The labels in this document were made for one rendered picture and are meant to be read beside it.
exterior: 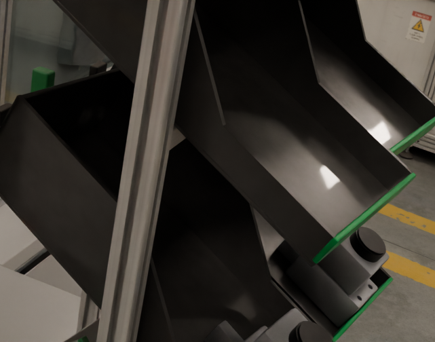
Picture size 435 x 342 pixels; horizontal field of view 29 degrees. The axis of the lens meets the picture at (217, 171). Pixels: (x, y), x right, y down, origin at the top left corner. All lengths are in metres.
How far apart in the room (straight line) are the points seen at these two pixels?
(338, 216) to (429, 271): 2.95
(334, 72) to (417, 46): 3.70
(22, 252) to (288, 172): 0.90
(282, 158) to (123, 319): 0.14
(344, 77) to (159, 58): 0.27
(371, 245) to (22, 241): 0.81
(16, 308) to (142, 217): 0.77
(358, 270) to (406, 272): 2.71
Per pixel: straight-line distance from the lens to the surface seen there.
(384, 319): 3.06
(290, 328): 0.57
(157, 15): 0.45
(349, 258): 0.69
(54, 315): 1.24
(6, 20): 1.35
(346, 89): 0.68
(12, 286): 1.29
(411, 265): 3.46
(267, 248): 0.73
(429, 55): 4.38
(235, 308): 0.64
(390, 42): 4.42
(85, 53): 1.60
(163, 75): 0.45
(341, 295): 0.70
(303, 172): 0.53
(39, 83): 0.71
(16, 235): 1.42
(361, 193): 0.56
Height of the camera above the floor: 1.58
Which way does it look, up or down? 24 degrees down
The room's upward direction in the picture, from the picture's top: 11 degrees clockwise
